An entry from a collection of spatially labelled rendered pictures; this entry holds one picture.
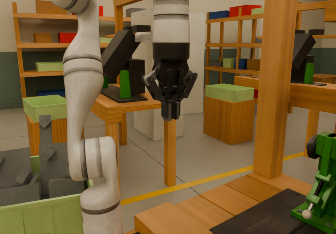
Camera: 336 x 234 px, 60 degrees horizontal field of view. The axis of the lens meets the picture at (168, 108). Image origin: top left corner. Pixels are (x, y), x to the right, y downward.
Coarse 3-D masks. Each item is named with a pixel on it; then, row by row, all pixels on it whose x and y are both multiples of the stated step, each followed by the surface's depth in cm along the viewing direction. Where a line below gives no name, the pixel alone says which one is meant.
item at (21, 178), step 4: (0, 156) 108; (0, 160) 108; (20, 172) 110; (24, 172) 110; (28, 172) 111; (20, 176) 109; (24, 176) 110; (16, 180) 106; (20, 180) 106; (24, 180) 107
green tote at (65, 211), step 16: (32, 160) 126; (0, 208) 86; (16, 208) 88; (32, 208) 90; (48, 208) 92; (64, 208) 93; (80, 208) 95; (0, 224) 88; (16, 224) 89; (32, 224) 91; (48, 224) 93; (64, 224) 94; (80, 224) 96
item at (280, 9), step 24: (288, 0) 108; (264, 24) 115; (288, 24) 111; (264, 48) 116; (288, 48) 114; (264, 72) 118; (288, 72) 116; (264, 96) 119; (288, 96) 120; (264, 120) 121; (264, 144) 122; (264, 168) 124
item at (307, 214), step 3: (312, 204) 86; (309, 207) 86; (312, 207) 86; (306, 210) 86; (309, 210) 86; (303, 213) 86; (306, 213) 85; (309, 213) 85; (303, 216) 86; (306, 216) 85; (309, 216) 84; (312, 216) 85; (306, 219) 85; (309, 219) 85
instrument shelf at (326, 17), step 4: (328, 8) 84; (332, 8) 83; (328, 12) 84; (332, 12) 83; (324, 16) 85; (328, 16) 84; (332, 16) 83; (324, 20) 85; (328, 20) 85; (332, 20) 84
